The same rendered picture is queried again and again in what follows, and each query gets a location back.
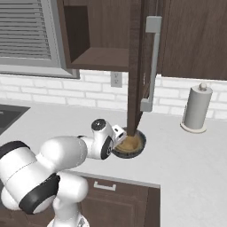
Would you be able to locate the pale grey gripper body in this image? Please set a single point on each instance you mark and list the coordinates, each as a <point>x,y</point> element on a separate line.
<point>120,142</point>

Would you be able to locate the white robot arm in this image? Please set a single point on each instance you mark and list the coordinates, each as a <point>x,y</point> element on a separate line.
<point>62,153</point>

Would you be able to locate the dark rimmed tan bowl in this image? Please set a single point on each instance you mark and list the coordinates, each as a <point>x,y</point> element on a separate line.
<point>133,146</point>

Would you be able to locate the brown open cabinet door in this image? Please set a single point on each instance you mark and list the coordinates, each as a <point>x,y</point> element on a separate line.
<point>135,74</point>

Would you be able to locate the brown base cabinet panel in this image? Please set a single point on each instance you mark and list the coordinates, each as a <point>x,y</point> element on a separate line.
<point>154,208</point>

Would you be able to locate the brown drawer front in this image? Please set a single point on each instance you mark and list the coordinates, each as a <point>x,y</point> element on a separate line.
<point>124,207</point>

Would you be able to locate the white paper towel roll holder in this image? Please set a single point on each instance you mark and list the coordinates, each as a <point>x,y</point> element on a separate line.
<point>196,109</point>

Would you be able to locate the dark sink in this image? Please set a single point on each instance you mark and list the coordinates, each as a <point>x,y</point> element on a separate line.
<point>9,116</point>

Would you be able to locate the grey window with blinds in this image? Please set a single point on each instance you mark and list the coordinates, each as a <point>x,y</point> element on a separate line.
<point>26,32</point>

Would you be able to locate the white wall socket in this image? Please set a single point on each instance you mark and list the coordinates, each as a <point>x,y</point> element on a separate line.
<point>116,79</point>

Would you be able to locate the brown open wall cabinet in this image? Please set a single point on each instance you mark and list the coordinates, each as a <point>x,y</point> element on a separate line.
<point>100,59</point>

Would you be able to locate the brown closed wall cabinet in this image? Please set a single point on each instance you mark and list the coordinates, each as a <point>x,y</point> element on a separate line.
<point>195,38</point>

